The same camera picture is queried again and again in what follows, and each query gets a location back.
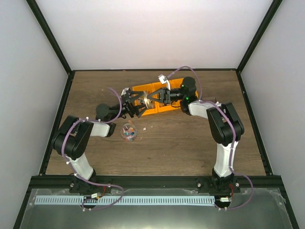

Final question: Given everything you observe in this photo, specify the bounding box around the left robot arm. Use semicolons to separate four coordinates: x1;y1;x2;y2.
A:
51;88;147;193

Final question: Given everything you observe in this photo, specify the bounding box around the brown plastic scoop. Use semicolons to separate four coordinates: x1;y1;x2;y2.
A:
202;97;217;103

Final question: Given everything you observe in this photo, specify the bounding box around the black aluminium frame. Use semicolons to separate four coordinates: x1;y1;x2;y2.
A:
14;0;299;229

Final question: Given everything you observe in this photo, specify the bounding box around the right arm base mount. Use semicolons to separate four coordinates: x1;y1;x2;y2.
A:
196;172;240;195

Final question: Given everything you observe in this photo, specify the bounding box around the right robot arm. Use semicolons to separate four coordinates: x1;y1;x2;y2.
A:
147;77;244;192

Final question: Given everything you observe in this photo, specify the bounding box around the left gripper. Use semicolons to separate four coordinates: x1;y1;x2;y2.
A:
109;90;150;121

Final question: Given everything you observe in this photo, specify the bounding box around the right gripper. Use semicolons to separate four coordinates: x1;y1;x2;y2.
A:
148;87;186;104

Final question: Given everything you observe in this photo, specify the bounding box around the gold jar lid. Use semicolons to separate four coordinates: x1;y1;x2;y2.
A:
143;91;153;109

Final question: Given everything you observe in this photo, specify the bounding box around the clear plastic jar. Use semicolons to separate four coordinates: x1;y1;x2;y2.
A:
121;123;137;141

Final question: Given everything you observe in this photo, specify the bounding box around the orange bin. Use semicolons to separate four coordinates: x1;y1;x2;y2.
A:
152;82;174;113
134;89;157;116
170;76;199;99

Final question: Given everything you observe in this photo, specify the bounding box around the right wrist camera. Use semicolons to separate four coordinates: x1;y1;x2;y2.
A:
158;74;171;90

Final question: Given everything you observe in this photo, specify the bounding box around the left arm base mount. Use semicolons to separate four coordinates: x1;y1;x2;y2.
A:
69;177;112;195

